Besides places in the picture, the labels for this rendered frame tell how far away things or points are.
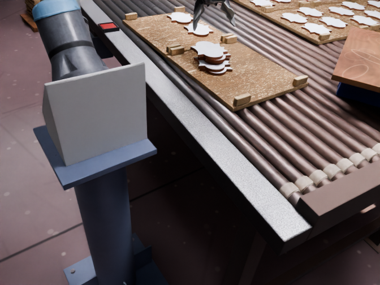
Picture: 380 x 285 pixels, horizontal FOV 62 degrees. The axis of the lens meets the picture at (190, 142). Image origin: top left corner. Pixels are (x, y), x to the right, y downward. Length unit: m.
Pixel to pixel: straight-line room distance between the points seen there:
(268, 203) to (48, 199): 1.49
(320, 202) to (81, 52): 0.65
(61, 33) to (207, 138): 0.45
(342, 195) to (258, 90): 0.48
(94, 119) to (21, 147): 1.61
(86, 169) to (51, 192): 1.19
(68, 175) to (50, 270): 0.94
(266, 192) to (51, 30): 0.64
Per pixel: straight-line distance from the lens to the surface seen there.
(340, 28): 1.84
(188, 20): 1.61
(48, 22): 0.88
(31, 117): 2.69
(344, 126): 1.09
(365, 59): 1.25
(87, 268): 1.70
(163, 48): 1.34
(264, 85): 1.15
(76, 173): 0.87
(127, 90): 0.83
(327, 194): 0.79
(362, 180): 0.86
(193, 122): 0.95
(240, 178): 0.80
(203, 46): 1.23
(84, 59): 0.83
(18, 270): 1.81
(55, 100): 0.78
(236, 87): 1.11
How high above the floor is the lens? 1.48
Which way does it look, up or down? 40 degrees down
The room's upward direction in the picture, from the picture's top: 5 degrees clockwise
